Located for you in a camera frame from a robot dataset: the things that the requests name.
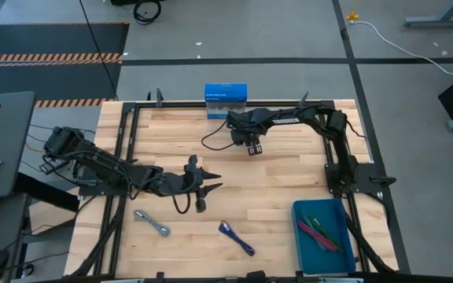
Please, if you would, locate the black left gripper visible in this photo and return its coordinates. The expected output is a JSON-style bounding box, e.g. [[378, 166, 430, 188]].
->
[[147, 154, 224, 214]]

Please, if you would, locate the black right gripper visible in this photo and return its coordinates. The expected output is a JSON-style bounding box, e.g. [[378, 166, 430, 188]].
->
[[229, 127, 263, 156]]

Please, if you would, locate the purple braided USB-C cable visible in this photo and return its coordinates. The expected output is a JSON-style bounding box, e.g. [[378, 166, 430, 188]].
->
[[218, 219, 256, 257]]

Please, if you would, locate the grey braided USB-C cable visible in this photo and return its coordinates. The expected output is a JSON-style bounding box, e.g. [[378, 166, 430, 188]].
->
[[133, 209, 171, 237]]

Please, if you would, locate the teal braided USB-C cable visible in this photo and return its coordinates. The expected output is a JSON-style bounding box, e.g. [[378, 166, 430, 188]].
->
[[299, 211, 332, 252]]

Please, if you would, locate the pink braided USB-C cable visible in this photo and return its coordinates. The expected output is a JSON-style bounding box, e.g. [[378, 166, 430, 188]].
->
[[296, 219, 338, 252]]

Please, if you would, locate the green braided USB-C cable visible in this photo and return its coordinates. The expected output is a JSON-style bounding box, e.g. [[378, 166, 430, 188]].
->
[[303, 214, 344, 253]]

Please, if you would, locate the blue DualShock controller box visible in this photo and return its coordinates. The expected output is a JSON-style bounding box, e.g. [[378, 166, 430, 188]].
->
[[204, 83, 249, 120]]

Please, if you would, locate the blue plastic bin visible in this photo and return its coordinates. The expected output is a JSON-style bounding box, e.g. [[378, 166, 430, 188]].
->
[[291, 198, 357, 275]]

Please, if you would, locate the dark grey desk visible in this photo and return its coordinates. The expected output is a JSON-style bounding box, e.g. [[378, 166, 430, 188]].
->
[[0, 90, 37, 200]]

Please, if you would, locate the black mat with hazard stripes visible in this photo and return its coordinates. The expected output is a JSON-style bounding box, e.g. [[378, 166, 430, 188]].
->
[[0, 22, 131, 109]]

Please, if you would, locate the grey metal stand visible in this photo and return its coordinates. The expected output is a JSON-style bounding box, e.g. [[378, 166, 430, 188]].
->
[[403, 0, 453, 29]]

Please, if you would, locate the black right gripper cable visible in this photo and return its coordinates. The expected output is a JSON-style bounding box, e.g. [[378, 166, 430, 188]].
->
[[201, 119, 236, 152]]

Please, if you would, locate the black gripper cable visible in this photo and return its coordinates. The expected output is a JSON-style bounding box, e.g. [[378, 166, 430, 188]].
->
[[171, 193, 192, 215], [201, 119, 236, 152]]

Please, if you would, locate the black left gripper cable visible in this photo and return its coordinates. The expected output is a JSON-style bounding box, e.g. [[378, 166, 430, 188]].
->
[[171, 193, 192, 215]]

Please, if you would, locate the black aluminium table frame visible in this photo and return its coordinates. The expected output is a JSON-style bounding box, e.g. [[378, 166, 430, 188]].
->
[[68, 97, 400, 283]]

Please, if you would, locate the black table-level camera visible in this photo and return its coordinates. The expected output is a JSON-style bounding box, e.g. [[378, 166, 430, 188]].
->
[[245, 270, 267, 282]]

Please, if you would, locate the black cable conduit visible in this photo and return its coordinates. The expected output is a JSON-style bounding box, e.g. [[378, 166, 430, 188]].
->
[[71, 195, 127, 277], [344, 214, 399, 274]]

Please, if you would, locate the thin black hanging cable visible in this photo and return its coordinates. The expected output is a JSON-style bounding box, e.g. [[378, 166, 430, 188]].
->
[[78, 0, 119, 101]]

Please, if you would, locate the coiled black cable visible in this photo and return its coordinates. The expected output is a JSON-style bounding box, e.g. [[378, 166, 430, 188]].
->
[[133, 0, 163, 26]]

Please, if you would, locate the white floor cable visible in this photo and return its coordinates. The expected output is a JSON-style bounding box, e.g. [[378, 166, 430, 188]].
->
[[350, 19, 453, 76]]

